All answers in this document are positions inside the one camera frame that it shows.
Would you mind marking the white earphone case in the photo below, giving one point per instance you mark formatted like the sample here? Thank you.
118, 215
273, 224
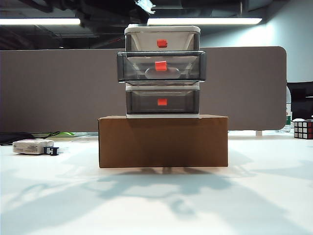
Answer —
152, 73

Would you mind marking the grey drawer with ridged back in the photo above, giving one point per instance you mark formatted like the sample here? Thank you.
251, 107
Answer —
127, 71

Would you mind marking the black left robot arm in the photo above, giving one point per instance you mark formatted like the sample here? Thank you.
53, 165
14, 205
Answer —
110, 17

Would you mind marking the brown cardboard box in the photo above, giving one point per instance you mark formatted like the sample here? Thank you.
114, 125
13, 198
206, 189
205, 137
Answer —
161, 144

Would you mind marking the grey desk partition panel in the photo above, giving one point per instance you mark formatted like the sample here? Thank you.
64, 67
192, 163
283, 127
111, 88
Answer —
61, 90

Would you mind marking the white partition foot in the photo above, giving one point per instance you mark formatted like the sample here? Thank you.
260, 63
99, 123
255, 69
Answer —
258, 133

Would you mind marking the ceiling light strip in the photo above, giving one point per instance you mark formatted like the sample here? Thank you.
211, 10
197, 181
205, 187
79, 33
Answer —
207, 21

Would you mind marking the blue black plastic clip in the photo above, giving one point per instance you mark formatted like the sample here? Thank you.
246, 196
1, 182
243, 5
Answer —
51, 150

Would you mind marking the white labelled packet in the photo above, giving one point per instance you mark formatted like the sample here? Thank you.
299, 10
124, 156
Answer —
29, 147

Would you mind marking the clear bottle with green label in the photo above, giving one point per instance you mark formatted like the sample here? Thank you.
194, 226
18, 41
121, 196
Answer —
288, 119

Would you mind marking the flat black pad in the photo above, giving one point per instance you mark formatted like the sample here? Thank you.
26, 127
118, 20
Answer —
14, 138

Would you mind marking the black office chair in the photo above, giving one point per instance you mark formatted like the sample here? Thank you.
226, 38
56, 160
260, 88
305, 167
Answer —
302, 102

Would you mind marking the rubik's cube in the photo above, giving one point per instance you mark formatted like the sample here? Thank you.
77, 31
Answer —
303, 129

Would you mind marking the white plastic drawer cabinet frame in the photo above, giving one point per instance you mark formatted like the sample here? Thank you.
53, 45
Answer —
161, 29

